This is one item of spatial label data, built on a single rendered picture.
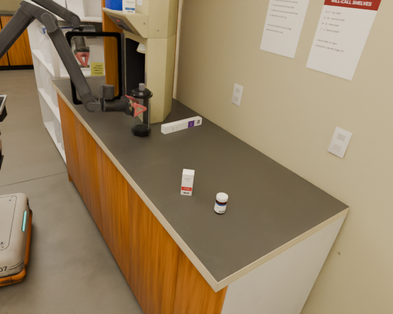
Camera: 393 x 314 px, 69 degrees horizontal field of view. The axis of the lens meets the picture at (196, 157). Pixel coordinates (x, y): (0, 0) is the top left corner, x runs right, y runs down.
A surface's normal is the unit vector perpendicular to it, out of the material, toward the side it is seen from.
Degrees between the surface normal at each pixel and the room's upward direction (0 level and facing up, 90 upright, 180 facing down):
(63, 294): 0
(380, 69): 90
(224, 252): 0
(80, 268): 0
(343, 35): 90
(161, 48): 90
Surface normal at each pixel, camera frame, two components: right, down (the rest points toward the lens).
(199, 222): 0.11, -0.87
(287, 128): -0.82, 0.21
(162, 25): 0.57, 0.46
